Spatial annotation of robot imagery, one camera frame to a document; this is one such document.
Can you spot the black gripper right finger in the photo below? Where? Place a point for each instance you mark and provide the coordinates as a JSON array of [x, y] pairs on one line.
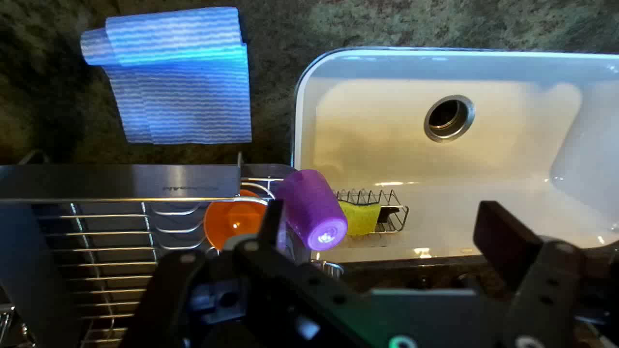
[[542, 291]]

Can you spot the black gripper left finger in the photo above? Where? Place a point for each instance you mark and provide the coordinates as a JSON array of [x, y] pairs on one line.
[[213, 303]]

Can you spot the orange plastic bowl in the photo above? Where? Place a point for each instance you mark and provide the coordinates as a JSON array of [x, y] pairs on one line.
[[233, 220]]

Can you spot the purple plastic cup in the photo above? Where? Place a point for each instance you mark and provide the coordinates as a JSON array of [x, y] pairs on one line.
[[310, 206]]

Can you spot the yellow sponge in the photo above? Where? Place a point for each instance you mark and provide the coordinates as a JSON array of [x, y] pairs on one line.
[[359, 220], [397, 216]]

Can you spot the stainless steel dish rack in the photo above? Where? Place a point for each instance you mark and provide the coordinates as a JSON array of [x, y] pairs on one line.
[[97, 185]]

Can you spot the metal sink drain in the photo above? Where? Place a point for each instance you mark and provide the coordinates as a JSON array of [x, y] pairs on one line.
[[449, 119]]

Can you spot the blue striped dish cloth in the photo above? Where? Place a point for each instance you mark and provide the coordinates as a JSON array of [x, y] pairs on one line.
[[181, 84]]

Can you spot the white kitchen sink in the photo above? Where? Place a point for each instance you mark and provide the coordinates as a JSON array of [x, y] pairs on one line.
[[388, 129]]

